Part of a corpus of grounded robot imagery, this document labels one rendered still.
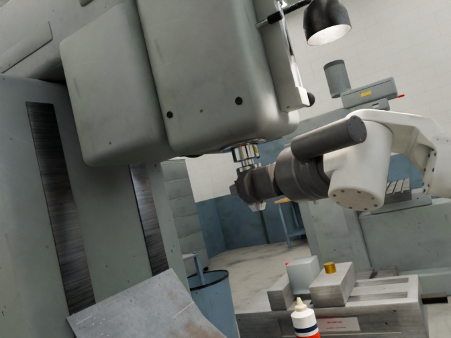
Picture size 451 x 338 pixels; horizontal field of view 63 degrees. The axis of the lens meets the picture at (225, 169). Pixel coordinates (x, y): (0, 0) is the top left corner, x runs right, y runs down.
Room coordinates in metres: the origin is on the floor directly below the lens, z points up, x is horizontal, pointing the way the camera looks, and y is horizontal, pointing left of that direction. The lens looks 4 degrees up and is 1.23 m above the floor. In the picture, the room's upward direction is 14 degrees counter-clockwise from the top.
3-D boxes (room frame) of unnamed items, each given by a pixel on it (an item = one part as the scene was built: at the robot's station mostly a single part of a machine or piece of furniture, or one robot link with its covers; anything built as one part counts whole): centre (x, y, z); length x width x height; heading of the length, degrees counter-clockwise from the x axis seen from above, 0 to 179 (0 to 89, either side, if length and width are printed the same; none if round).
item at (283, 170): (0.59, -0.09, 1.23); 0.13 x 0.12 x 0.10; 126
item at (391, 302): (0.77, -0.14, 0.97); 0.35 x 0.15 x 0.11; 63
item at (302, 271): (0.78, -0.11, 1.03); 0.06 x 0.05 x 0.06; 153
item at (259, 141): (0.66, -0.04, 1.31); 0.09 x 0.09 x 0.01
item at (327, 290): (0.76, -0.16, 1.00); 0.15 x 0.06 x 0.04; 153
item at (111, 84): (0.76, 0.13, 1.47); 0.24 x 0.19 x 0.26; 150
